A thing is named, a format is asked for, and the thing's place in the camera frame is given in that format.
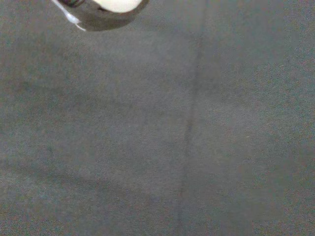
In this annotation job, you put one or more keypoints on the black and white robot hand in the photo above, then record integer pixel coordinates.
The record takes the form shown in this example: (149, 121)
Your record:
(118, 5)

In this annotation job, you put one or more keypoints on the black bench cloth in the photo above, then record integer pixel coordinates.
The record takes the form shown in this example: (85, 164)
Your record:
(157, 137)

